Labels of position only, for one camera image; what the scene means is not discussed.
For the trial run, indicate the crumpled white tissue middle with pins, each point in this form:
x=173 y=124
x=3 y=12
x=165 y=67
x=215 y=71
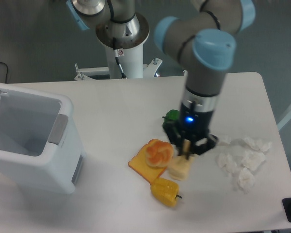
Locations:
x=253 y=159

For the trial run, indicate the pale yellow square bread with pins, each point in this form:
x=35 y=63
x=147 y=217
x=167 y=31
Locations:
x=179 y=167

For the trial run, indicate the yellow bell pepper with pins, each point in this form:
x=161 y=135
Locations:
x=165 y=191

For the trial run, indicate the green bell pepper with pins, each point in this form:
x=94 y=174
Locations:
x=171 y=117

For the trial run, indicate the round knotted bread roll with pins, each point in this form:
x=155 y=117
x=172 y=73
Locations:
x=159 y=154

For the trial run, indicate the crumpled white tissue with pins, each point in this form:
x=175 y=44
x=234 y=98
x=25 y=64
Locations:
x=226 y=160
x=253 y=159
x=243 y=180
x=258 y=144
x=224 y=140

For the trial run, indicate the crumpled white tissue centre left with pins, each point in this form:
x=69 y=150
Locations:
x=226 y=160

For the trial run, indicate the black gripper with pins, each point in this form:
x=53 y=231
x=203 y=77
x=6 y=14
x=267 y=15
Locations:
x=193 y=126

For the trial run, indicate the white trash can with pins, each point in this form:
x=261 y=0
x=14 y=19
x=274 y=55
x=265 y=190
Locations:
x=40 y=146

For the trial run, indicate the crumpled white tissue top right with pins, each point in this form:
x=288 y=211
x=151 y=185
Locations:
x=258 y=144

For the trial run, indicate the orange toast slice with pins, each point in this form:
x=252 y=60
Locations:
x=139 y=165

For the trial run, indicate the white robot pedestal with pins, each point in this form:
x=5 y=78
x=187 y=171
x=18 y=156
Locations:
x=124 y=48

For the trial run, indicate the crumpled white tissue bottom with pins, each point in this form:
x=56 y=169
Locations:
x=243 y=180

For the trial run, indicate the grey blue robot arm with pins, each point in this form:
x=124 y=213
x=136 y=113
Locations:
x=204 y=46

